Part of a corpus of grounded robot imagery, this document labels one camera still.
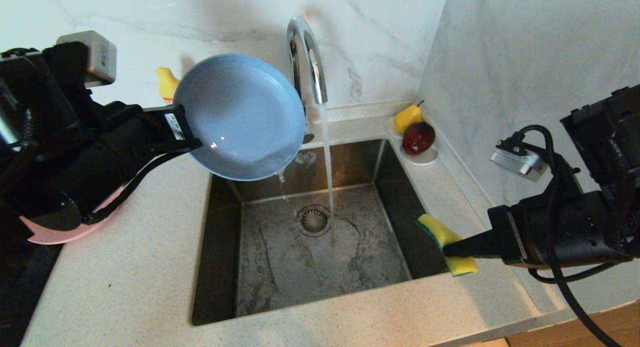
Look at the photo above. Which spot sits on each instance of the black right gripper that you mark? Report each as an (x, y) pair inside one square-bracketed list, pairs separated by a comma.
[(585, 227)]

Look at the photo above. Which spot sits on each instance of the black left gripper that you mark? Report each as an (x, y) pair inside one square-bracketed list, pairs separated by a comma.
[(75, 152)]

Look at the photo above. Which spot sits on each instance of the yellow green sponge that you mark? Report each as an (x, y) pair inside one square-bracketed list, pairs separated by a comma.
[(437, 229)]

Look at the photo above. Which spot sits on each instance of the light blue plate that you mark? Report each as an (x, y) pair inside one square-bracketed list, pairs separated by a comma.
[(240, 117)]

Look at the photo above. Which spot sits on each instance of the yellow orange dish soap bottle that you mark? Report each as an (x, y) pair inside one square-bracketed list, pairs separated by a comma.
[(166, 82)]

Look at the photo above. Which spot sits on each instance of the pink plate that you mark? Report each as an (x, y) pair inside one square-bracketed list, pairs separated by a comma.
[(75, 232)]

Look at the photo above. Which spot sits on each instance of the chrome gooseneck faucet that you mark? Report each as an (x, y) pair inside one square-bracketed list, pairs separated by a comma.
[(310, 52)]

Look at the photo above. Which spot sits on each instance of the metal sink drain strainer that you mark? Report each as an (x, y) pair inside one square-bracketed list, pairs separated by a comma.
[(312, 220)]

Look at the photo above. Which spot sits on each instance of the stainless steel sink basin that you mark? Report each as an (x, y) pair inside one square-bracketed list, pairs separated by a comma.
[(300, 267)]

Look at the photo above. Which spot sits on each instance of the small white dish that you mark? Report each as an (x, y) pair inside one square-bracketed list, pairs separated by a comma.
[(425, 159)]

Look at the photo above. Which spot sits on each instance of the light wooden cabinet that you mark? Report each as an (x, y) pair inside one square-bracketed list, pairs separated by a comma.
[(560, 332)]

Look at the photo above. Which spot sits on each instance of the dark red apple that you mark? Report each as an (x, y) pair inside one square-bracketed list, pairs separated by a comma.
[(419, 137)]

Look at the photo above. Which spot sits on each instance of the yellow pear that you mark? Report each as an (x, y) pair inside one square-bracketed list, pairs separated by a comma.
[(406, 118)]

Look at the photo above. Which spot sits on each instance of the black glass cooktop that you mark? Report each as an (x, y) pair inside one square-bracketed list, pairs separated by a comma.
[(20, 297)]

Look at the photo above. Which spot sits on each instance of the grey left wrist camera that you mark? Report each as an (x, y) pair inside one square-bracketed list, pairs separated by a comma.
[(97, 57)]

